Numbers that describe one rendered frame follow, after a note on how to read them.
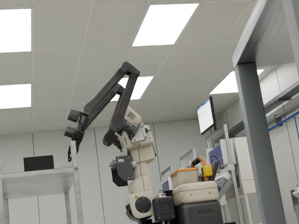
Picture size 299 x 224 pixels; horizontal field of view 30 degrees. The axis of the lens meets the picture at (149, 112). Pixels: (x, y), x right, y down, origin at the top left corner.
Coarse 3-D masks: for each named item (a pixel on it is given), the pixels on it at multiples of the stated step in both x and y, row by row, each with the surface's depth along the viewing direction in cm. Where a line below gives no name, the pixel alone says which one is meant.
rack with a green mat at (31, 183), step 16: (0, 160) 309; (0, 176) 305; (16, 176) 307; (32, 176) 311; (48, 176) 319; (64, 176) 326; (0, 192) 303; (16, 192) 364; (32, 192) 374; (48, 192) 384; (64, 192) 395; (80, 192) 312; (0, 208) 301; (80, 208) 309
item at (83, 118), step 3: (78, 117) 346; (81, 117) 347; (84, 117) 346; (87, 117) 347; (81, 120) 346; (84, 120) 346; (87, 120) 347; (81, 123) 346; (84, 123) 345; (87, 123) 348
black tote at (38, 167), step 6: (36, 156) 330; (42, 156) 330; (48, 156) 331; (24, 162) 327; (30, 162) 328; (36, 162) 329; (42, 162) 329; (48, 162) 330; (24, 168) 326; (30, 168) 327; (36, 168) 328; (42, 168) 328; (48, 168) 329
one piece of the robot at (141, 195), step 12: (132, 144) 358; (144, 144) 362; (132, 156) 362; (144, 156) 364; (144, 168) 363; (144, 180) 356; (132, 192) 362; (144, 192) 354; (132, 204) 350; (144, 204) 352; (144, 216) 350
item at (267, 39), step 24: (264, 0) 90; (288, 0) 77; (264, 24) 98; (288, 24) 79; (240, 48) 112; (264, 48) 110; (288, 48) 112; (240, 72) 117; (240, 96) 118; (264, 120) 114; (264, 144) 113; (264, 168) 112; (264, 192) 110; (264, 216) 109
